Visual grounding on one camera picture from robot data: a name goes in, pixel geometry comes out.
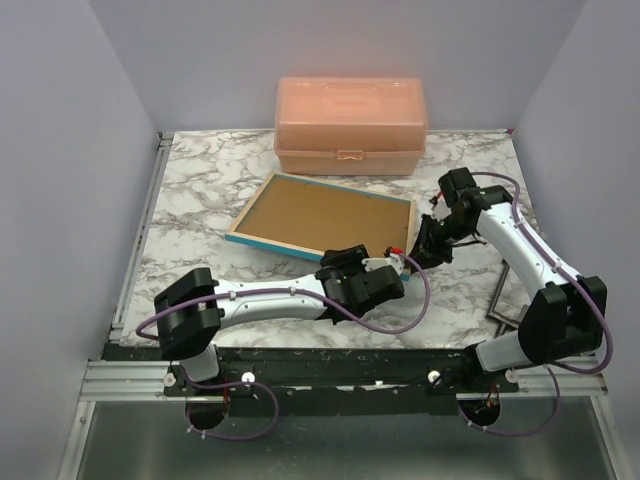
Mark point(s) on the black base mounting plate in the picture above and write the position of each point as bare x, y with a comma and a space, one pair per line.
255, 382

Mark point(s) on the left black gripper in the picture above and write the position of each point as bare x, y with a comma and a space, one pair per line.
350, 258

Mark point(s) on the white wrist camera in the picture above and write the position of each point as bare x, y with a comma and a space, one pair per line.
393, 257
440, 209

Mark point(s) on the light wooden picture frame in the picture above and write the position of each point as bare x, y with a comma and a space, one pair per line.
270, 245

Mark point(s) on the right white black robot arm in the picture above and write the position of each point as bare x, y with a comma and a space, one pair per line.
566, 312

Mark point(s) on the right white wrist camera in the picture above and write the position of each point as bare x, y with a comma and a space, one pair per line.
440, 209

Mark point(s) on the brown frame backing board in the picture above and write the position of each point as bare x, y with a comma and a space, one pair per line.
320, 215

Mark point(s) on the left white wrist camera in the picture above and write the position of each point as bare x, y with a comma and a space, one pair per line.
393, 257

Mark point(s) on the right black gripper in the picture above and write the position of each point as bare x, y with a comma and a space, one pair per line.
427, 251

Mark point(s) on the aluminium rail frame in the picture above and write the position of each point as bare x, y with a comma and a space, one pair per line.
201, 184

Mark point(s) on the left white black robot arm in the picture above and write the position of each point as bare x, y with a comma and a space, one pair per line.
196, 306

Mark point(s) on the orange translucent plastic box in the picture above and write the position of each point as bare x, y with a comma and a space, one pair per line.
350, 126

